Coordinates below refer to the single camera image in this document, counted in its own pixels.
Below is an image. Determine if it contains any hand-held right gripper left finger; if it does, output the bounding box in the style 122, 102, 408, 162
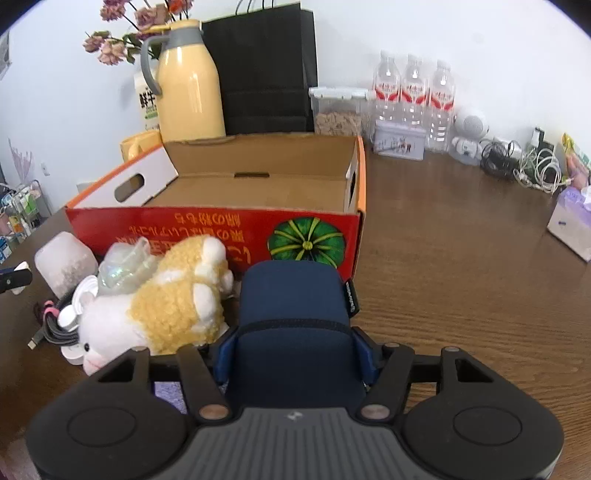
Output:
90, 329, 242, 424

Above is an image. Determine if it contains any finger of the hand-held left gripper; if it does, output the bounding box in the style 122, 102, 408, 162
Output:
0, 261, 34, 295

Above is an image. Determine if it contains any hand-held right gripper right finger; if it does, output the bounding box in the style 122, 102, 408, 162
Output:
352, 329, 497, 424

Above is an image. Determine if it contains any white cotton pad pack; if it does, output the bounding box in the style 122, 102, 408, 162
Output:
34, 232, 99, 298

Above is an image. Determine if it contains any black braided cable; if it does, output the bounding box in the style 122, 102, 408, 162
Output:
28, 298, 84, 350

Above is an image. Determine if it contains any yellow white plush sheep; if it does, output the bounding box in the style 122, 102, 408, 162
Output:
78, 234, 235, 376

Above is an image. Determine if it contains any navy blue pouch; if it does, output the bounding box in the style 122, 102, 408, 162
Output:
226, 261, 369, 409

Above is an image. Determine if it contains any orange red cardboard box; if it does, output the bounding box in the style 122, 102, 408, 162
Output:
65, 131, 369, 281

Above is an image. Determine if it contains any storage shelf cart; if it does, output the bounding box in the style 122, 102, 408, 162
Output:
0, 180, 52, 253

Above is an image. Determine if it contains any purple cloth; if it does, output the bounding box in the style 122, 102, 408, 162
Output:
154, 381, 189, 415

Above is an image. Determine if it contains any clear crumpled plastic bag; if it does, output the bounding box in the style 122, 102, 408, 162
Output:
97, 237, 161, 296

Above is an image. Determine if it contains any white milk carton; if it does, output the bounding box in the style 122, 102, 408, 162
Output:
134, 69, 161, 132

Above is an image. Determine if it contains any printed tin box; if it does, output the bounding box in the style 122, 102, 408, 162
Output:
373, 121, 427, 161

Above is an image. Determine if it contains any clear seed container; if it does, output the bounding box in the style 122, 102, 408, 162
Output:
308, 86, 370, 137

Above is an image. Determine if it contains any dried pink rose bouquet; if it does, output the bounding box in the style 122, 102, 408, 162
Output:
83, 0, 195, 66

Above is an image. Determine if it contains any purple tissue pack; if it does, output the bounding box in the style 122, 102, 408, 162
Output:
547, 187, 591, 263

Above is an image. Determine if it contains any yellow thermos jug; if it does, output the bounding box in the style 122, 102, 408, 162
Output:
141, 19, 227, 143

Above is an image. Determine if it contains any clear water bottle red label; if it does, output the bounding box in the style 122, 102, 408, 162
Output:
401, 54, 431, 131
427, 60, 456, 153
372, 51, 403, 139

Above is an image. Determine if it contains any black charger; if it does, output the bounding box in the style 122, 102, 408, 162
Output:
531, 127, 555, 151

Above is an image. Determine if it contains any black paper bag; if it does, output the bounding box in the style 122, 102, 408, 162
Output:
202, 0, 319, 137

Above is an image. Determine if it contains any colourful snack packet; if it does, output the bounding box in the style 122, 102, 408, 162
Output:
561, 133, 591, 188

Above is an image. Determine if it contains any pink wall decal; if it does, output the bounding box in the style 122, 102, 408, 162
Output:
8, 137, 36, 185

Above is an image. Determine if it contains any black cable tangle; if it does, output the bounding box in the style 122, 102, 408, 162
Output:
480, 141, 523, 182

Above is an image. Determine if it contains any white cable tangle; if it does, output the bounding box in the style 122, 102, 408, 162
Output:
515, 148, 567, 191

